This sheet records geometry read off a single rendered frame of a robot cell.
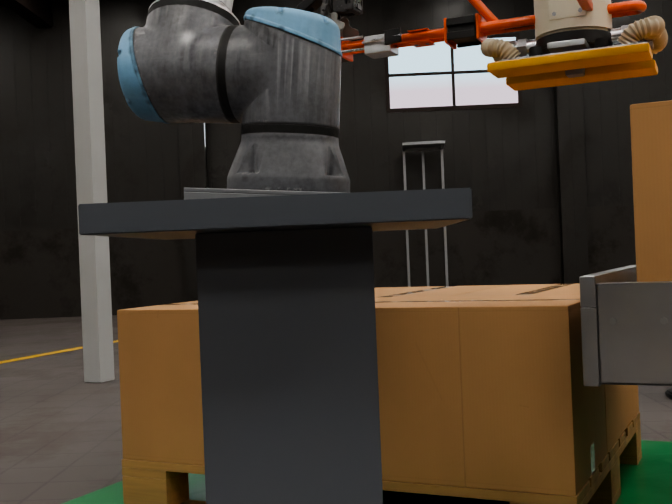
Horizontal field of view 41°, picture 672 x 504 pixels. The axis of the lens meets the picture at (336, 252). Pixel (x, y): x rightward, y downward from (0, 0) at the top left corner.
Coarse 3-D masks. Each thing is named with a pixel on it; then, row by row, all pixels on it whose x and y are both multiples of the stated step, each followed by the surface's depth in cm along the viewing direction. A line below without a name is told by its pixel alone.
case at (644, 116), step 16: (640, 112) 178; (656, 112) 177; (640, 128) 178; (656, 128) 177; (640, 144) 178; (656, 144) 177; (640, 160) 179; (656, 160) 177; (640, 176) 179; (656, 176) 177; (640, 192) 179; (656, 192) 177; (640, 208) 179; (656, 208) 177; (640, 224) 179; (656, 224) 177; (640, 240) 179; (656, 240) 178; (640, 256) 179; (656, 256) 178; (640, 272) 179; (656, 272) 178
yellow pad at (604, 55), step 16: (592, 48) 189; (608, 48) 186; (624, 48) 185; (640, 48) 183; (496, 64) 195; (512, 64) 194; (528, 64) 192; (544, 64) 191; (560, 64) 192; (576, 64) 193; (592, 64) 193; (608, 64) 194
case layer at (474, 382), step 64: (128, 320) 237; (192, 320) 227; (384, 320) 204; (448, 320) 197; (512, 320) 191; (576, 320) 193; (128, 384) 237; (192, 384) 228; (384, 384) 204; (448, 384) 198; (512, 384) 191; (576, 384) 190; (128, 448) 237; (192, 448) 228; (384, 448) 205; (448, 448) 198; (512, 448) 192; (576, 448) 188
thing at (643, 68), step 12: (648, 60) 201; (552, 72) 209; (564, 72) 208; (588, 72) 206; (600, 72) 205; (612, 72) 204; (624, 72) 204; (636, 72) 205; (648, 72) 206; (516, 84) 213; (528, 84) 214; (540, 84) 215; (552, 84) 215; (564, 84) 216
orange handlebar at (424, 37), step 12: (588, 0) 188; (636, 0) 195; (612, 12) 197; (624, 12) 199; (636, 12) 198; (480, 24) 208; (492, 24) 207; (504, 24) 206; (516, 24) 205; (528, 24) 204; (408, 36) 215; (420, 36) 214; (432, 36) 213; (348, 48) 222
